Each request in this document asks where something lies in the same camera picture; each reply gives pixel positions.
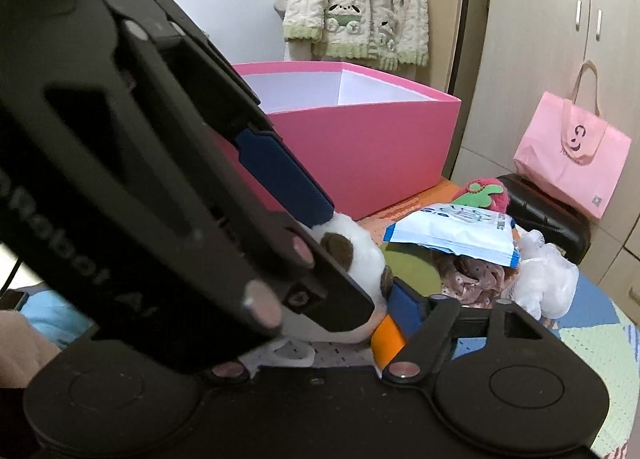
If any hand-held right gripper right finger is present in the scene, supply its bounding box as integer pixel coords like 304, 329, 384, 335
382, 279, 546, 384

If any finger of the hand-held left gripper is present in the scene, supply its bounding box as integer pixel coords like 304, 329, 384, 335
140, 0, 336, 231
40, 19, 376, 333

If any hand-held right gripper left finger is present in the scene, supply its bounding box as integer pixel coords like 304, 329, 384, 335
204, 359, 257, 386

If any white plush toy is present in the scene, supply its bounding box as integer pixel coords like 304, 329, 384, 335
280, 211, 396, 345

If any pink cardboard box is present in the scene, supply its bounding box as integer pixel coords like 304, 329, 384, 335
215, 61, 462, 220

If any blue white wet wipes pack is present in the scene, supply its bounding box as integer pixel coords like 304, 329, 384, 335
383, 201, 521, 268

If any person's left forearm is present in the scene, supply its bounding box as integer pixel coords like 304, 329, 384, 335
0, 311, 61, 390

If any pink floral cloth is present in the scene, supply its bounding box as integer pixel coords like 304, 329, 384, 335
432, 249, 516, 307

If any white pink labelled packet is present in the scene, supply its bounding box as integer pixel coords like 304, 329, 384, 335
240, 338, 381, 372

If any light blue cloth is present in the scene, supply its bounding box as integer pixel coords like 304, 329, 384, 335
20, 289, 96, 350

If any black smartwatch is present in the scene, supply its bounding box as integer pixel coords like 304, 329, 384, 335
0, 289, 28, 312

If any pink strawberry plush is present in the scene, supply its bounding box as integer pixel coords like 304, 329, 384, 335
452, 178, 512, 214

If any black suitcase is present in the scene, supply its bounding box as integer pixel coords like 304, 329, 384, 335
495, 173, 592, 265

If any pink tote bag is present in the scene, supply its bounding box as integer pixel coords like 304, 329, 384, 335
513, 60, 632, 220

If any wardrobe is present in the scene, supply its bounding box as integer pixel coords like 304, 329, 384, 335
447, 0, 640, 325

